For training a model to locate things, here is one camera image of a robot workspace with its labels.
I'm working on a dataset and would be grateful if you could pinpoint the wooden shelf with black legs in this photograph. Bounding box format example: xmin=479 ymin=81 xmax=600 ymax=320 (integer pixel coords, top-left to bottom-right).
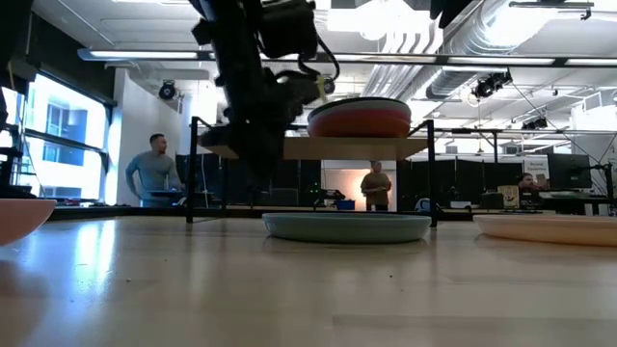
xmin=185 ymin=115 xmax=440 ymax=228

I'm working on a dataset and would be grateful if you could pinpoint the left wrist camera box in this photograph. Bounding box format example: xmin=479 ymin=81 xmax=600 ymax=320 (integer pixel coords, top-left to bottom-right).
xmin=259 ymin=0 xmax=320 ymax=60

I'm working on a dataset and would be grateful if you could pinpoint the terracotta plate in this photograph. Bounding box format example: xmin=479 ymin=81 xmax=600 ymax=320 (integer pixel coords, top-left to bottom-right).
xmin=307 ymin=115 xmax=412 ymax=139

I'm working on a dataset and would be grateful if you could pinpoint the large window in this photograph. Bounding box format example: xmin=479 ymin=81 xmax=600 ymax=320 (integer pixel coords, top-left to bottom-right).
xmin=0 ymin=71 xmax=117 ymax=206

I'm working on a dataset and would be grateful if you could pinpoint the black partition curtain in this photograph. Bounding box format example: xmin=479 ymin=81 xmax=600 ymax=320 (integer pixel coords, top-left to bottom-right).
xmin=175 ymin=152 xmax=323 ymax=208
xmin=397 ymin=157 xmax=524 ymax=211

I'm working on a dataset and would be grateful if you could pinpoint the pale peach plate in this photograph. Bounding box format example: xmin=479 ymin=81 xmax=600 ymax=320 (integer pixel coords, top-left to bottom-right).
xmin=471 ymin=213 xmax=617 ymax=249

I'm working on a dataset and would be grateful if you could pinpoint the black ceiling track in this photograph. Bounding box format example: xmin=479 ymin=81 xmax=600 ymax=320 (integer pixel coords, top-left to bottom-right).
xmin=508 ymin=0 xmax=595 ymax=21

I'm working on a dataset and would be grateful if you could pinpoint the sage green plate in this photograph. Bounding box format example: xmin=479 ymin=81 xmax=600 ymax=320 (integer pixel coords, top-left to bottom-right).
xmin=261 ymin=212 xmax=433 ymax=244

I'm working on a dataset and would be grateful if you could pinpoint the long linear ceiling light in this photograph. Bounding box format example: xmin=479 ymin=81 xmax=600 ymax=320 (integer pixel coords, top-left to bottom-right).
xmin=76 ymin=46 xmax=617 ymax=68

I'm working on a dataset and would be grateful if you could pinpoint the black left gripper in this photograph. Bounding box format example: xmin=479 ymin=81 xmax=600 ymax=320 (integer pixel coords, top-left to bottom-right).
xmin=198 ymin=65 xmax=335 ymax=179

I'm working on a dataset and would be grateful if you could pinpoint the dark desktop monitor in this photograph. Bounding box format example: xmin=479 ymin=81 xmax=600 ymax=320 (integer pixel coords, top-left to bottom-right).
xmin=547 ymin=152 xmax=594 ymax=191

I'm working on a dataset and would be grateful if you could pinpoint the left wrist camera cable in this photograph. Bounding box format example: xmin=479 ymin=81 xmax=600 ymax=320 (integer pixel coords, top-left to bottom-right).
xmin=296 ymin=33 xmax=341 ymax=83

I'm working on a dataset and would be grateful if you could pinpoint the black aluminium table frame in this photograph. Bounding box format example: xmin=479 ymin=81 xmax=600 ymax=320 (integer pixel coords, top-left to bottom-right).
xmin=47 ymin=204 xmax=617 ymax=224

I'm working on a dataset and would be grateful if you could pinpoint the dark office desk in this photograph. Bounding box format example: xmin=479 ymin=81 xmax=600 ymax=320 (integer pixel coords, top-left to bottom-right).
xmin=539 ymin=188 xmax=617 ymax=217

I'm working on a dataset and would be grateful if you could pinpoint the person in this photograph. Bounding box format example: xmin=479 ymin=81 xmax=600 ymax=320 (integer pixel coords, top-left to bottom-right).
xmin=360 ymin=160 xmax=393 ymax=212
xmin=124 ymin=133 xmax=185 ymax=208
xmin=516 ymin=172 xmax=545 ymax=206

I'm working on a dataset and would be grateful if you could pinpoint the cardboard box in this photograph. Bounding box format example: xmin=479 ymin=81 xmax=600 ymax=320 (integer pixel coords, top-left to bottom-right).
xmin=497 ymin=184 xmax=521 ymax=210

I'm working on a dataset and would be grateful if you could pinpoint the silver ventilation duct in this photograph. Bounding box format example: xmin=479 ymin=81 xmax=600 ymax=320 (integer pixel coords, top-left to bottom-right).
xmin=361 ymin=0 xmax=536 ymax=102

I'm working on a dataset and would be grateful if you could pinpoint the white wall poster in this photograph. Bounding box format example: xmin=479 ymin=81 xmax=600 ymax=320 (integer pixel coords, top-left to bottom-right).
xmin=523 ymin=156 xmax=550 ymax=184

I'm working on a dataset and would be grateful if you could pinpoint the light pink plate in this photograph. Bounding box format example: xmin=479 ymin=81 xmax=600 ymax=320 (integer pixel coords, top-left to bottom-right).
xmin=0 ymin=198 xmax=58 ymax=247

